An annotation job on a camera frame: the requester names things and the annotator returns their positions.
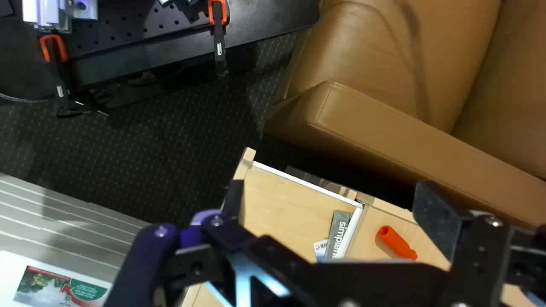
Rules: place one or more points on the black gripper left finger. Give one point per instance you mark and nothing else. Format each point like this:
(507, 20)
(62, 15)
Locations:
(237, 199)

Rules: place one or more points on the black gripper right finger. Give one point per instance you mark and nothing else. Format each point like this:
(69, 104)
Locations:
(454, 240)

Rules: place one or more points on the light wooden drawer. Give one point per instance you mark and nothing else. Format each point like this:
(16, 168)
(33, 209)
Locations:
(284, 211)

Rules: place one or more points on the orange marker pen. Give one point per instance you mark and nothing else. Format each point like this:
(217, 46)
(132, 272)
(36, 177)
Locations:
(396, 243)

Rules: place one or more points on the orange black bar clamp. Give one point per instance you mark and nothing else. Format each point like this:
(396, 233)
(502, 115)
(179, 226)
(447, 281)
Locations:
(219, 28)
(57, 69)

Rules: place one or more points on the white slatted heater unit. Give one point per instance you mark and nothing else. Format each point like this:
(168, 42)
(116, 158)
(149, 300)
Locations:
(51, 216)

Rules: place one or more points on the black perforated mounting board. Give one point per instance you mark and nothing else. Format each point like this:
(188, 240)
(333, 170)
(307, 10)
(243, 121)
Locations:
(142, 35)

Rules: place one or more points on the printed paper leaflet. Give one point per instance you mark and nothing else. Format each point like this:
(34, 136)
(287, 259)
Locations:
(51, 284)

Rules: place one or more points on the purple plastic mount bracket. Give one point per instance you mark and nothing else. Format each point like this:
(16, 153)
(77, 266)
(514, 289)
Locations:
(142, 257)

